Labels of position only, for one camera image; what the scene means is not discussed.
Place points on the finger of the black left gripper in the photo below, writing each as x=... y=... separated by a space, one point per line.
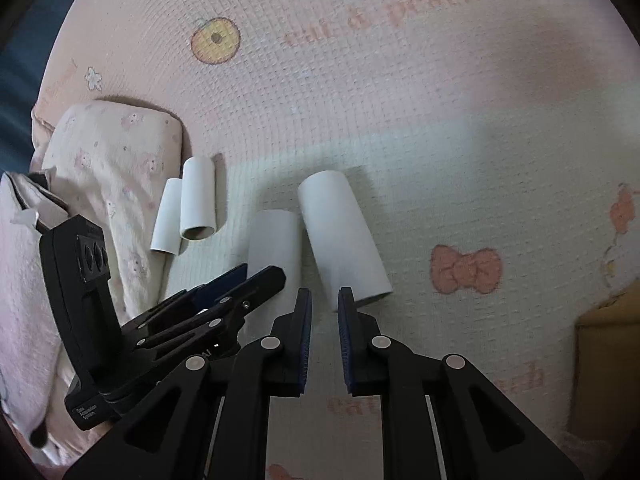
x=216 y=330
x=184 y=304

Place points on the small white cardboard tube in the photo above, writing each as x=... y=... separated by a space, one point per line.
x=198 y=204

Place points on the pink cat print blanket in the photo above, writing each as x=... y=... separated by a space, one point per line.
x=493 y=146

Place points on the pink bear print pillow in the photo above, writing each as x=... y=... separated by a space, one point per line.
x=111 y=162

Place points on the thin white cardboard tube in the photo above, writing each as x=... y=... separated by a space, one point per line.
x=166 y=234

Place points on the large white cardboard tube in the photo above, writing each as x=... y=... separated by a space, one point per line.
x=340 y=239

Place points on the brown cardboard box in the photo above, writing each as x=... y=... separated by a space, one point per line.
x=605 y=405

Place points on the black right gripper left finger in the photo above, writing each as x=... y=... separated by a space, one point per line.
x=208 y=419

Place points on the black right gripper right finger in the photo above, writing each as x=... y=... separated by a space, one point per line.
x=441 y=419

